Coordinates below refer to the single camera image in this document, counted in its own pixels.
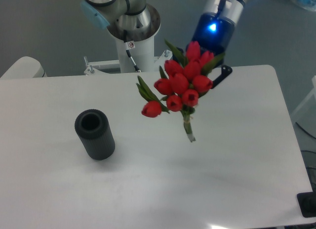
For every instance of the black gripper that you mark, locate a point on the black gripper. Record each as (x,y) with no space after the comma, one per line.
(214,34)

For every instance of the red tulip bouquet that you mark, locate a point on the red tulip bouquet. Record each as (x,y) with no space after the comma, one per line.
(182,82)

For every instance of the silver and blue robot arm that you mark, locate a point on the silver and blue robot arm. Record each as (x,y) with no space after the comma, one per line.
(103,13)

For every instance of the dark grey ribbed vase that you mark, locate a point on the dark grey ribbed vase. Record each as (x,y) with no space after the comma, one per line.
(93,129)

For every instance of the black device at table edge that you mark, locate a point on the black device at table edge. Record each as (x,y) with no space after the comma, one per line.
(307,204)

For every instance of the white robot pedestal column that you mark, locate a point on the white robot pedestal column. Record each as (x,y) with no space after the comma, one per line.
(134,35)

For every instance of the white metal base frame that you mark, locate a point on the white metal base frame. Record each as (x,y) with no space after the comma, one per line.
(115,67)

